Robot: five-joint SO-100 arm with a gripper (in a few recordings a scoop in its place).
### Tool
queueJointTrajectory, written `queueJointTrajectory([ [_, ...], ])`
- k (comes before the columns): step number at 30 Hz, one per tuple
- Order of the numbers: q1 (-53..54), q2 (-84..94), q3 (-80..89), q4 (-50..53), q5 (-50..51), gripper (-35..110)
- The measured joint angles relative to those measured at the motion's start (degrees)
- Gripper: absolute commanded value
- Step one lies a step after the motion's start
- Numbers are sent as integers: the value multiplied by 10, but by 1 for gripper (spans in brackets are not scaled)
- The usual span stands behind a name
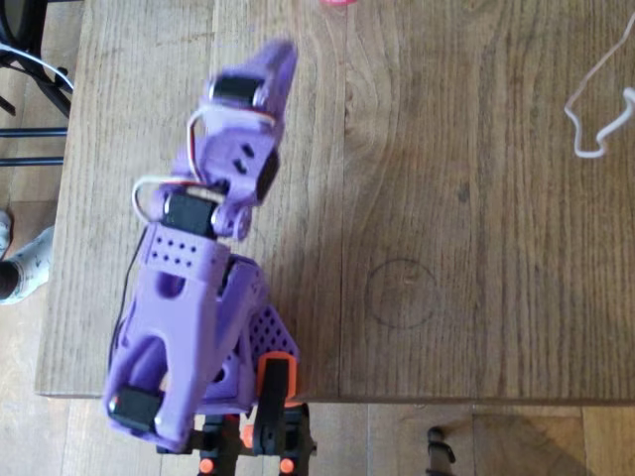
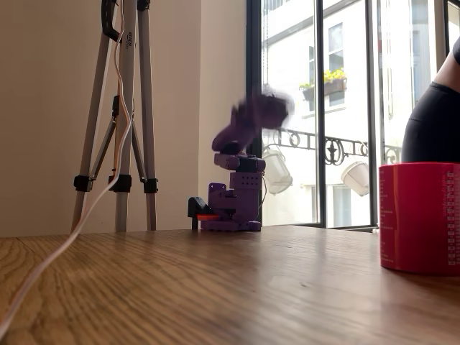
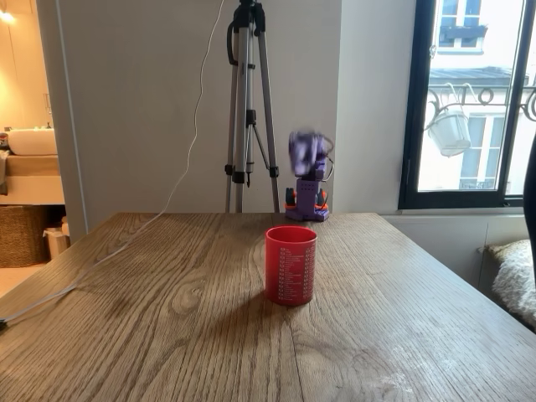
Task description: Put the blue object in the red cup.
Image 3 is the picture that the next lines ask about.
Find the furry cream cushion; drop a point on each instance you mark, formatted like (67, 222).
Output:
(511, 272)

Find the black orange table clamp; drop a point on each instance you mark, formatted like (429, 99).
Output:
(290, 199)
(321, 200)

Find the black window frame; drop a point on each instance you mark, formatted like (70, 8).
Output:
(412, 125)

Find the purple robot arm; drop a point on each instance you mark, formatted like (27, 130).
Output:
(307, 192)

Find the red cup with white print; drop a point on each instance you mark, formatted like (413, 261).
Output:
(290, 272)

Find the white hanging flower pot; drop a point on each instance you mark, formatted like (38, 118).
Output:
(450, 132)

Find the wooden vanity counter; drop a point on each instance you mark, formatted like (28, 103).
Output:
(31, 165)

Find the woven wicker basket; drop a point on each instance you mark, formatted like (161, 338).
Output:
(21, 236)

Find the white paper bag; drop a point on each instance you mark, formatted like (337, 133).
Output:
(56, 243)

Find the white wash basin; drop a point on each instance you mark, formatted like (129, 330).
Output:
(32, 142)

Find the black iron balcony railing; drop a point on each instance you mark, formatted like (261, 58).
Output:
(486, 96)

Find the silver black camera tripod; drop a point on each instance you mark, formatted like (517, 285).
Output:
(251, 84)

